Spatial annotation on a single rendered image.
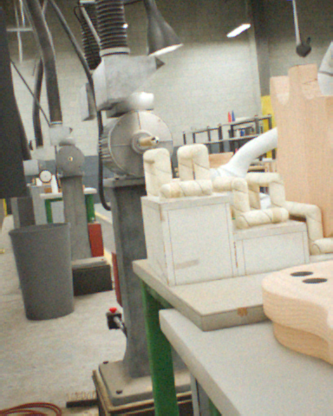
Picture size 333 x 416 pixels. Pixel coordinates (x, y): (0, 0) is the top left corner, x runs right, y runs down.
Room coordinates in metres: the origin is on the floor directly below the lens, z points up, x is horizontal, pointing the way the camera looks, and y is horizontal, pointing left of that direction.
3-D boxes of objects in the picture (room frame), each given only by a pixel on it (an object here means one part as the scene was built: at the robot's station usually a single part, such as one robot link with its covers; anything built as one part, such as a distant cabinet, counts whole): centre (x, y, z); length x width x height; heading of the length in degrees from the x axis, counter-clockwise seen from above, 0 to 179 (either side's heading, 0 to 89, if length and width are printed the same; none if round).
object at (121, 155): (2.51, 0.11, 1.25); 0.41 x 0.27 x 0.26; 13
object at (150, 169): (1.44, 0.03, 1.15); 0.03 x 0.03 x 0.09
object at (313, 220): (1.33, -0.31, 0.99); 0.03 x 0.03 x 0.09
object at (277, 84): (1.54, -0.32, 1.32); 0.07 x 0.04 x 0.09; 10
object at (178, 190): (1.27, -0.04, 1.12); 0.11 x 0.03 x 0.03; 101
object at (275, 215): (1.30, -0.20, 1.04); 0.11 x 0.03 x 0.03; 101
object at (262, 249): (1.39, -0.18, 0.98); 0.27 x 0.16 x 0.09; 11
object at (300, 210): (1.41, -0.30, 1.04); 0.20 x 0.03 x 0.03; 10
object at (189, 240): (1.37, -0.03, 1.02); 0.27 x 0.15 x 0.17; 11
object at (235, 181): (1.38, -0.14, 1.12); 0.20 x 0.03 x 0.03; 10
